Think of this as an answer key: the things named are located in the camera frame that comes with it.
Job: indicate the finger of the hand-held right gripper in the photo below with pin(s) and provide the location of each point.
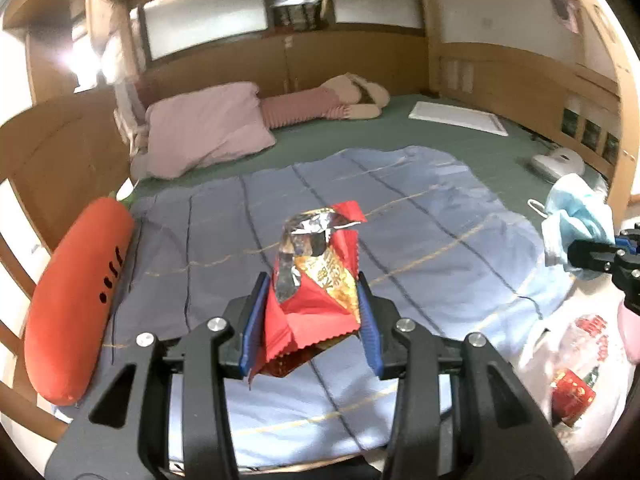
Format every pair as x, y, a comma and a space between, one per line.
590, 256
631, 244

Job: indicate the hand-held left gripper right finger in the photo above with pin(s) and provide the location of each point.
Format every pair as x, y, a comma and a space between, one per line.
370, 340

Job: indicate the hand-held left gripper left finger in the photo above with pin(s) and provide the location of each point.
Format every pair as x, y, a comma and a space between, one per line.
250, 340

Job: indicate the blue face mask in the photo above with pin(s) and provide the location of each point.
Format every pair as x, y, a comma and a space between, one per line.
575, 210

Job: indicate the red foil snack wrapper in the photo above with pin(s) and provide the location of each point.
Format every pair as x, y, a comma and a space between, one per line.
310, 305

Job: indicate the white plastic bag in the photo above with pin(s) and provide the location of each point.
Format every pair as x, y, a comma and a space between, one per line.
540, 360

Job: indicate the pink round appliance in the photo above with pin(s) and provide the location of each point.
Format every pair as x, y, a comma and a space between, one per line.
631, 332

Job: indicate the white handheld mite vacuum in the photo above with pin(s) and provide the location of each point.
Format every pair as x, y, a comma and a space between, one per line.
557, 162

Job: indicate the red dotted packet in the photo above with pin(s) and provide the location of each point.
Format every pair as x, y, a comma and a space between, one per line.
572, 392

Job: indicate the blue checked blanket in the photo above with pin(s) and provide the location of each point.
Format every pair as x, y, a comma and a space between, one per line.
400, 200

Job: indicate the orange carrot plush toy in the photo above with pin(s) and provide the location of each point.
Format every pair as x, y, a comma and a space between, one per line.
75, 285

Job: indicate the white flat board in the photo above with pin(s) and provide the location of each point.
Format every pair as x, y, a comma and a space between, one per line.
455, 116

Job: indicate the green bed mattress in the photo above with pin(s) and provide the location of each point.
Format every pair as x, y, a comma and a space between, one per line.
350, 132

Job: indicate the pink pillow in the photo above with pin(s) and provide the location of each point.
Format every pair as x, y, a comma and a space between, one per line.
205, 127

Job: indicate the striped rabbit plush toy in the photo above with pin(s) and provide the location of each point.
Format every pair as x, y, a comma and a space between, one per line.
300, 107

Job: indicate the white hanging cloth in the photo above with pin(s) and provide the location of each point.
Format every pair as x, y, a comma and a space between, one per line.
125, 100

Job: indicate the wooden bed frame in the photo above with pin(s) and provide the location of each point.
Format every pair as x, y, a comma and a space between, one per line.
60, 145

